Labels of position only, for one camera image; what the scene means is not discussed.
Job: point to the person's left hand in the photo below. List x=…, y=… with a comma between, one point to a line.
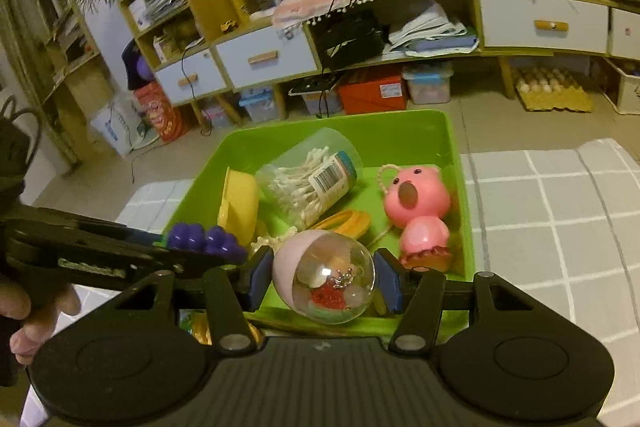
x=45, y=312

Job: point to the grey checked tablecloth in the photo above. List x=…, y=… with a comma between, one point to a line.
x=550, y=232

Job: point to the clear box pink contents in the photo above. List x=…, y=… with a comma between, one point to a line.
x=427, y=84

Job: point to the purple toy grapes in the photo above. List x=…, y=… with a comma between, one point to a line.
x=210, y=239

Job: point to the green plastic box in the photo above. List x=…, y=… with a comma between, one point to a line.
x=400, y=142

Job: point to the small yellow toy car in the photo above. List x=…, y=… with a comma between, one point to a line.
x=228, y=26

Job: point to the stack of papers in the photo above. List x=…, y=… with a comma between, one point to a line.
x=160, y=2

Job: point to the rattan shelf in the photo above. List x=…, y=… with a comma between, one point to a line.
x=55, y=32

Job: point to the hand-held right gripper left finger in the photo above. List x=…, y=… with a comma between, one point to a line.
x=261, y=279

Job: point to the blue lid storage box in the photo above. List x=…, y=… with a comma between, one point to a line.
x=259, y=106

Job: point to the white plastic bag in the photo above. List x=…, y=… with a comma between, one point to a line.
x=117, y=129

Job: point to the clear pink capsule egg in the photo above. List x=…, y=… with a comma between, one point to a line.
x=325, y=277

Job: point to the clear cotton swab container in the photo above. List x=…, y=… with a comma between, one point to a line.
x=310, y=187

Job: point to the red orange printed bag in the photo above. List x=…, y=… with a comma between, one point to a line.
x=160, y=112

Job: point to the yellow toy pot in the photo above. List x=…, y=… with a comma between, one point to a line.
x=240, y=207

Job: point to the long wooden cabinet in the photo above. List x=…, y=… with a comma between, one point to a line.
x=450, y=52

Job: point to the folded clothes pile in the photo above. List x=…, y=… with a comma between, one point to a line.
x=430, y=32

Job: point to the egg trays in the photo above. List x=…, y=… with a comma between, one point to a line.
x=552, y=89

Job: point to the toy corn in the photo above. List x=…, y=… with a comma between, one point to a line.
x=200, y=332

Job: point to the white cut-out storage box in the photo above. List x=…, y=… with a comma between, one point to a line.
x=625, y=89

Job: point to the black bag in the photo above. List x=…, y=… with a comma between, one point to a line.
x=350, y=39

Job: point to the pink toy pig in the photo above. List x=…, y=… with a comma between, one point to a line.
x=420, y=197

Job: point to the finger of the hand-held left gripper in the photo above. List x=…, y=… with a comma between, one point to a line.
x=100, y=227
x=100, y=257

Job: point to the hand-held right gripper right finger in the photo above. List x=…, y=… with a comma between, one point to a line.
x=387, y=282

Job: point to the clear storage box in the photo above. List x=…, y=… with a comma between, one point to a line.
x=217, y=113
x=320, y=103

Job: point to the purple balloon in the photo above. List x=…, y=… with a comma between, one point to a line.
x=143, y=68

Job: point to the cream plastic toy piece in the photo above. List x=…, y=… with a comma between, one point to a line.
x=272, y=241

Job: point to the white drawer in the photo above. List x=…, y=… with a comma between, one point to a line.
x=542, y=24
x=627, y=32
x=192, y=79
x=265, y=59

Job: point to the red cardboard box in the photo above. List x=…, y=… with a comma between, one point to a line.
x=372, y=94

